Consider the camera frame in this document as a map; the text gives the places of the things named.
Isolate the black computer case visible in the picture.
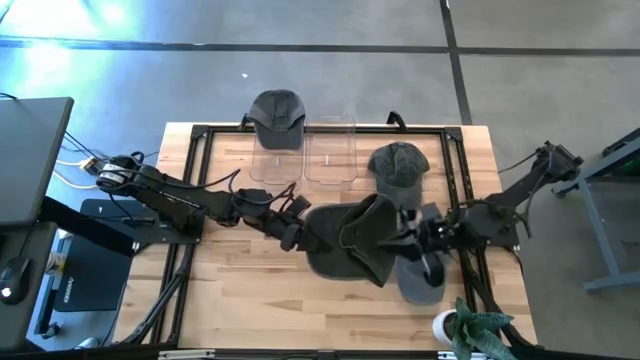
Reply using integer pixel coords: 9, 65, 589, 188
52, 233, 134, 314

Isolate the black computer mouse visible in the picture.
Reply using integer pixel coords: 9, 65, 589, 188
0, 255, 31, 306

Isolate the black desk beam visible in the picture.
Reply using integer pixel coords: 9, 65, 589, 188
38, 195, 137, 259

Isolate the grey baseball cap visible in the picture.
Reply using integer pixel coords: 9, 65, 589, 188
247, 89, 307, 152
394, 249, 452, 306

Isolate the dark grey monitor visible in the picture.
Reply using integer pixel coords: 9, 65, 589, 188
0, 96, 75, 227

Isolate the black cable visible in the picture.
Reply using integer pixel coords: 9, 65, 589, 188
62, 130, 109, 161

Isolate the black aluminium table frame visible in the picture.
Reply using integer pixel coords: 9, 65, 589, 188
117, 123, 544, 360

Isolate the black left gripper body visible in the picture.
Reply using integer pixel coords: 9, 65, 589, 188
262, 207, 296, 241

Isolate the clear plastic bin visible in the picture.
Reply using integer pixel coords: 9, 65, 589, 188
248, 117, 306, 192
303, 113, 358, 187

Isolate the black desk surface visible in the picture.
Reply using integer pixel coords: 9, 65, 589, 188
0, 222, 59, 351

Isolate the green potted plant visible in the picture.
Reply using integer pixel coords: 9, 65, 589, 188
446, 296, 519, 360

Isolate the grey metal table frame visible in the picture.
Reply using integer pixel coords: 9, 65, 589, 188
551, 127, 640, 295

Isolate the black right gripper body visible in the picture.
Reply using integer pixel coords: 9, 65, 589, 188
417, 217, 459, 251

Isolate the white plant pot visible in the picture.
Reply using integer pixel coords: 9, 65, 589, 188
431, 308, 459, 347

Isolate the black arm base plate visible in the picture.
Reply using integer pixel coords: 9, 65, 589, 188
79, 198, 206, 246
489, 227, 521, 249

